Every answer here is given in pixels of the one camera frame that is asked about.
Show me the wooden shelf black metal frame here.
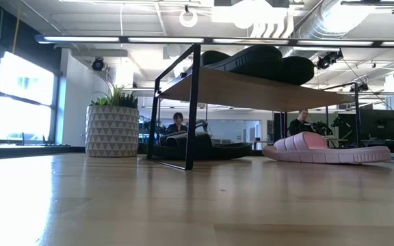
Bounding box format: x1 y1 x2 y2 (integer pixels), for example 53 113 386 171
147 43 362 171

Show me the person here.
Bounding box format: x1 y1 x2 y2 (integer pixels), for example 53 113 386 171
165 111 188 135
288 109 316 136

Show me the white ring light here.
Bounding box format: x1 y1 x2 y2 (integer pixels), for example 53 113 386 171
179 8 198 28

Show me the dark background workstation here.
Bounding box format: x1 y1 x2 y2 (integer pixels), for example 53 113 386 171
333 109 394 154

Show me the overhead beam with light strips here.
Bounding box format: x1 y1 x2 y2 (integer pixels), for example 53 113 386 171
34 33 394 48

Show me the black rubber slide sandal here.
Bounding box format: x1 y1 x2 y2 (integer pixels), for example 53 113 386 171
200 44 283 81
152 131 252 161
278 56 316 86

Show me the black ceiling camera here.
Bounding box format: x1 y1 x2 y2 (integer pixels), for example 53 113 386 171
349 81 369 93
315 50 343 70
92 57 105 72

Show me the large bright window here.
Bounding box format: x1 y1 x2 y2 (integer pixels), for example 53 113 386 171
0 51 56 144

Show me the silver ventilation duct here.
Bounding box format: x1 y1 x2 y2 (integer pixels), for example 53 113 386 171
280 0 369 59

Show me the potted plant white patterned pot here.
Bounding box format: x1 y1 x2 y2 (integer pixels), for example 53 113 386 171
86 85 140 158

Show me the pink rubber slide sandal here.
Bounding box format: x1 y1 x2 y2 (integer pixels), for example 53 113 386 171
262 131 392 165

